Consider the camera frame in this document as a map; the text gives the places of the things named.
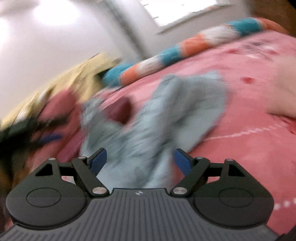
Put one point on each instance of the pink printed bed blanket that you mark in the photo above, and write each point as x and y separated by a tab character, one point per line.
262	143

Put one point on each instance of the dark red plush cloth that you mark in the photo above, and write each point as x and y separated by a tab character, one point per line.
120	111

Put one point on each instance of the barred window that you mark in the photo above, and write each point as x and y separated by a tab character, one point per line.
169	14

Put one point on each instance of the striped orange teal bolster pillow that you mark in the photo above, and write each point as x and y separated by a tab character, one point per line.
125	74

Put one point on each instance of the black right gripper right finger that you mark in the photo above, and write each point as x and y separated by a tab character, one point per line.
224	194

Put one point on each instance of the yellow printed sheet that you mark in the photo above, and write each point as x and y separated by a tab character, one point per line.
82	79

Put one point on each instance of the light blue quilted jacket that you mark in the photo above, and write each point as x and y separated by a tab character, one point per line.
181	111

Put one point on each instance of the peach quilted folded blanket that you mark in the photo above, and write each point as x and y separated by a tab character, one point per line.
280	97

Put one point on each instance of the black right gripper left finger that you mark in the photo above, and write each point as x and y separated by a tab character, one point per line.
54	194

